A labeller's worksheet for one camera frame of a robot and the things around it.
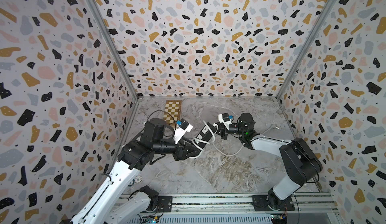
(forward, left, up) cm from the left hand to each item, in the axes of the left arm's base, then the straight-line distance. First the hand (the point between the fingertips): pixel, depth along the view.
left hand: (197, 148), depth 61 cm
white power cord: (+4, -7, +6) cm, 10 cm away
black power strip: (+3, -3, +5) cm, 7 cm away
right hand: (+15, -6, -8) cm, 18 cm away
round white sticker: (-3, +33, -30) cm, 45 cm away
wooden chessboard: (+43, +19, -28) cm, 54 cm away
